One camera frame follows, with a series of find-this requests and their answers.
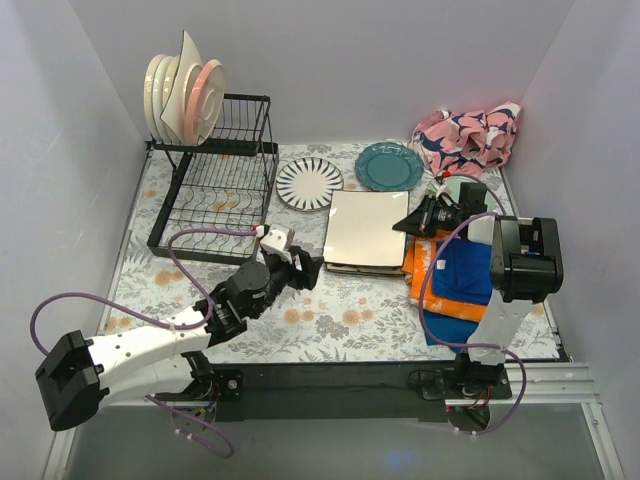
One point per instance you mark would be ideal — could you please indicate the white black rimmed square plate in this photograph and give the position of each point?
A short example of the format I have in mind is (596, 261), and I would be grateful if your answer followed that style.
(360, 229)

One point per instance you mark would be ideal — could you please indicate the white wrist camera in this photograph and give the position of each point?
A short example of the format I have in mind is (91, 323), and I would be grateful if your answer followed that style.
(447, 187)
(275, 240)

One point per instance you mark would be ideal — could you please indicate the blue cloth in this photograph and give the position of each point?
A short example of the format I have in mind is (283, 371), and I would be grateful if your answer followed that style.
(458, 291)

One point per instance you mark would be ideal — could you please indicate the mint green plate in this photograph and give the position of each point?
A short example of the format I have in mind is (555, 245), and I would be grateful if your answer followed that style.
(489, 201)

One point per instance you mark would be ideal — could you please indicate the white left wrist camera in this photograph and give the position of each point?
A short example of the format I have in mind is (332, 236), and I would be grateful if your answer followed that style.
(275, 240)

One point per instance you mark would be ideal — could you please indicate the teal scalloped plate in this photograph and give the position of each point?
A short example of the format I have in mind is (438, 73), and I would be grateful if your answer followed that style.
(388, 166)

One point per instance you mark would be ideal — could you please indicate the white blue striped plate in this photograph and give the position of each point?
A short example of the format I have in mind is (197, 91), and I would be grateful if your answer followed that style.
(307, 184)

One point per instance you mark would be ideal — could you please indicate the cream square plate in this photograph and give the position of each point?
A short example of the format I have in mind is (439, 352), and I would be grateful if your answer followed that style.
(189, 67)

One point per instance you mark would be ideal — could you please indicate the cream round plate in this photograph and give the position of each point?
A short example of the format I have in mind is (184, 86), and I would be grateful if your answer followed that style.
(148, 94)

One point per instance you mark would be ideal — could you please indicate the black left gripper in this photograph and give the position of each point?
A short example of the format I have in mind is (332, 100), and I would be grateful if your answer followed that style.
(304, 265)

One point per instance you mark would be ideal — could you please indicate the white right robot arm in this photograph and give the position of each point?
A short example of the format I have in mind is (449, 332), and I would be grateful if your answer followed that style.
(526, 266)

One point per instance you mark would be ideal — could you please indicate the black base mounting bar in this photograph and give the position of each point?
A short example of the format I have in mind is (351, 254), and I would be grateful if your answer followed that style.
(349, 390)

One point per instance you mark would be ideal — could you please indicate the white green rimmed plate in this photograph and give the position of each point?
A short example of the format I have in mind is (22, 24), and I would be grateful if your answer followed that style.
(164, 80)

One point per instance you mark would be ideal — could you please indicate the floral table mat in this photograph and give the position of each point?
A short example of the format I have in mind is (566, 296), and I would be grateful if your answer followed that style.
(344, 318)

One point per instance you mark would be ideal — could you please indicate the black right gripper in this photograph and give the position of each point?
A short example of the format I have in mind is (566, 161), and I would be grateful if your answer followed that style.
(430, 216)

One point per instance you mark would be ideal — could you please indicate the pink round plate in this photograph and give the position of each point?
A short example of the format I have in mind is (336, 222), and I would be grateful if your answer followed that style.
(204, 103)

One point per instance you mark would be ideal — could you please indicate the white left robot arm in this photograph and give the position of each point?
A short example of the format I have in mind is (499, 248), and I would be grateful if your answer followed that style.
(78, 373)

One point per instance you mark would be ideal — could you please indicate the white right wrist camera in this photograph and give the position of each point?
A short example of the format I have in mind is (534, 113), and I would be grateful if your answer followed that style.
(447, 187)

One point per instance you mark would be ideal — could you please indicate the black wire dish rack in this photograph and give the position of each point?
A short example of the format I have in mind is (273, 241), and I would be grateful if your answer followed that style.
(220, 189)

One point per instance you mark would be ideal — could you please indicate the pink navy patterned cloth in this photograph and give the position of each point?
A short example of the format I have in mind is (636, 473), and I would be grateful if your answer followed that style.
(466, 143)

